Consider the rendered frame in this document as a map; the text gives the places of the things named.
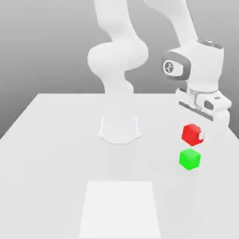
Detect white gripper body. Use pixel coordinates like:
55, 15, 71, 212
176, 89, 231, 139

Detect small red cube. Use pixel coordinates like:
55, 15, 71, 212
181, 123, 205, 147

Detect small green cube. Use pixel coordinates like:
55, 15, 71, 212
178, 148, 202, 171

